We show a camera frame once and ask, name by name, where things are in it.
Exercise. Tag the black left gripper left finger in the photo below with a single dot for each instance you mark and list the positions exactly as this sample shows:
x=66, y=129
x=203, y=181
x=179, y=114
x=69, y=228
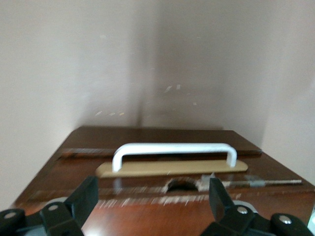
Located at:
x=59, y=218

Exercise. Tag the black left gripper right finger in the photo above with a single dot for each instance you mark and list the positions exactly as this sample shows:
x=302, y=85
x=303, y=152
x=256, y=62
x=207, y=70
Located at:
x=233, y=221

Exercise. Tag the dark brown wooden cabinet box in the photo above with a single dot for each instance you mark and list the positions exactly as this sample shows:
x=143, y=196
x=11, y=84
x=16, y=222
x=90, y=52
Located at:
x=157, y=216

